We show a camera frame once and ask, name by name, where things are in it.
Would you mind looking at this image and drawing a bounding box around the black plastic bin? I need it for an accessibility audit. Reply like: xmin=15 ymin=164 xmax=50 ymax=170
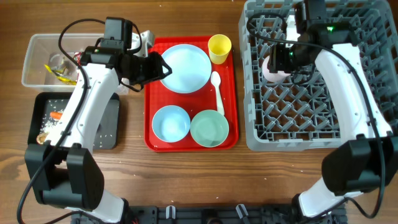
xmin=27 ymin=92 xmax=120 ymax=149

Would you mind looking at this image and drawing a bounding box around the red plastic tray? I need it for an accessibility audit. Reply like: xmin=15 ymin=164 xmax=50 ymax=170
xmin=144 ymin=54 xmax=239 ymax=152

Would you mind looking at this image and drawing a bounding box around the spilled white rice pile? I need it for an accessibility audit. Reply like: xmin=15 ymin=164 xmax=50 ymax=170
xmin=40 ymin=99 xmax=68 ymax=133

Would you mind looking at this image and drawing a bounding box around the clear plastic bin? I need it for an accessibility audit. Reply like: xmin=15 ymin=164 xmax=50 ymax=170
xmin=21 ymin=33 xmax=103 ymax=92

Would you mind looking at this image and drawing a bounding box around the brown food scrap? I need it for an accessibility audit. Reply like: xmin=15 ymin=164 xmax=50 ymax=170
xmin=36 ymin=133 xmax=48 ymax=144

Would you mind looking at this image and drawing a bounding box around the light blue plate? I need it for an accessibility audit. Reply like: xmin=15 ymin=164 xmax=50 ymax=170
xmin=160 ymin=44 xmax=212 ymax=94

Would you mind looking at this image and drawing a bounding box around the pink plastic cup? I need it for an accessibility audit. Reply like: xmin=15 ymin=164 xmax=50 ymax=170
xmin=261 ymin=56 xmax=290 ymax=83

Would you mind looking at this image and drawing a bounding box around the red snack wrapper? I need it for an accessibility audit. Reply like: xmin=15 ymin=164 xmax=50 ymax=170
xmin=73 ymin=52 xmax=82 ymax=65

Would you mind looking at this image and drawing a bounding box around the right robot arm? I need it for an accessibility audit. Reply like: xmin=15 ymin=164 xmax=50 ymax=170
xmin=263 ymin=22 xmax=397 ymax=221

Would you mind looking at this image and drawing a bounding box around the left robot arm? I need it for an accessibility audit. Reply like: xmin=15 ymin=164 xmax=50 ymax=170
xmin=20 ymin=47 xmax=171 ymax=223

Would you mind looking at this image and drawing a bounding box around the teal bowl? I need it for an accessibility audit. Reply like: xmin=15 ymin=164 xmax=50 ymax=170
xmin=190 ymin=110 xmax=229 ymax=147

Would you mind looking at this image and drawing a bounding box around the yellow plastic cup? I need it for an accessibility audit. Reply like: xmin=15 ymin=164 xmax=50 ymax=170
xmin=208 ymin=34 xmax=232 ymax=65

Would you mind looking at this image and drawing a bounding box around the grey dishwasher rack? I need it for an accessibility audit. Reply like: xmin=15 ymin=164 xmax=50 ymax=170
xmin=239 ymin=1 xmax=397 ymax=151

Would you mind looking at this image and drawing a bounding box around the white plastic spoon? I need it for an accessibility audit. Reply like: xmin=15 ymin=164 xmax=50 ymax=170
xmin=210 ymin=71 xmax=224 ymax=116

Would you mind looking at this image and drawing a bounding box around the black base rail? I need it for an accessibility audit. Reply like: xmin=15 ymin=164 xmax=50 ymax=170
xmin=70 ymin=203 xmax=348 ymax=224

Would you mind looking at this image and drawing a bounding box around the orange carrot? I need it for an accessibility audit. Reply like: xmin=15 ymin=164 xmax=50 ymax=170
xmin=50 ymin=111 xmax=63 ymax=120

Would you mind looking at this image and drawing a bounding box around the light blue rice bowl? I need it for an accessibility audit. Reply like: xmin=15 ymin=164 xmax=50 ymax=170
xmin=152 ymin=105 xmax=191 ymax=143

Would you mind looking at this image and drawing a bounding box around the yellow snack wrapper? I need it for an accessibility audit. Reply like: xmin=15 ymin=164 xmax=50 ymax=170
xmin=44 ymin=57 xmax=78 ymax=85

